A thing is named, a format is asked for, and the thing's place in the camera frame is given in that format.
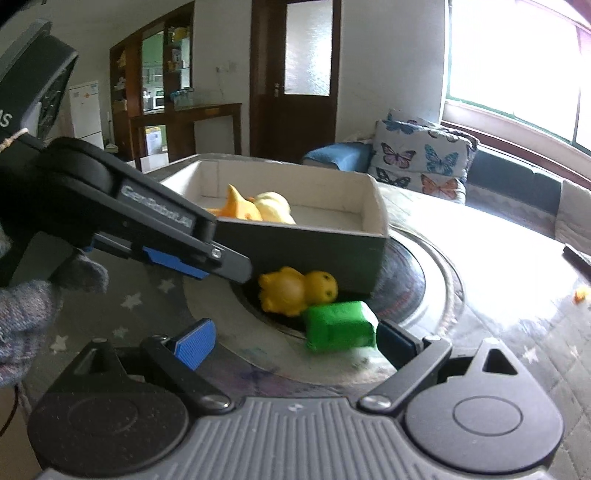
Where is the green block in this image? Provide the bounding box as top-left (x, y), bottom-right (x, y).
top-left (303, 301), bottom-right (379, 353)

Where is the yellow rubber bear toy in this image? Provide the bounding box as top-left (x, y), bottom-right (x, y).
top-left (259, 267), bottom-right (339, 317)

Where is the yellow plush chick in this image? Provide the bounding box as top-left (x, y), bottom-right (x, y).
top-left (250, 192), bottom-right (296, 225)

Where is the grey knitted gloved hand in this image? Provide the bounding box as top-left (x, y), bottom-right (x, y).
top-left (1, 232), bottom-right (109, 387)

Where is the round black induction cooker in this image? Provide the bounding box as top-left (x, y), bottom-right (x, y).
top-left (181, 225), bottom-right (465, 384)

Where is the white refrigerator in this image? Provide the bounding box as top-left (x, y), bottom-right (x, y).
top-left (68, 81), bottom-right (104, 149)

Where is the dark wooden cabinet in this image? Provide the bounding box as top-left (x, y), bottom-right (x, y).
top-left (109, 2), bottom-right (242, 171)

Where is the open cardboard box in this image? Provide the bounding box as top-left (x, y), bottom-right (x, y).
top-left (161, 154), bottom-right (390, 296)

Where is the orange toy dinosaur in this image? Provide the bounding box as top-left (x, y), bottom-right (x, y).
top-left (206, 184), bottom-right (263, 221)

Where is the blue sofa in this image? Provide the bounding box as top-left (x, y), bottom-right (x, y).
top-left (301, 138), bottom-right (591, 245)

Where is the black remote control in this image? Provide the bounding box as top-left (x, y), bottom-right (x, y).
top-left (563, 244), bottom-right (591, 280)

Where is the butterfly print pillow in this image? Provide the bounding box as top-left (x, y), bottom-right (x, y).
top-left (369, 112), bottom-right (479, 204)

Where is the white folded cushion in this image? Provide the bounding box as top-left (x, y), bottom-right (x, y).
top-left (554, 180), bottom-right (591, 255)

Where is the dark wooden door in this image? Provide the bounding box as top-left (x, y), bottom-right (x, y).
top-left (249, 0), bottom-right (342, 163)

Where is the window with green frame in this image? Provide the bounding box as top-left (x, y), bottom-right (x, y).
top-left (447, 1), bottom-right (590, 151)

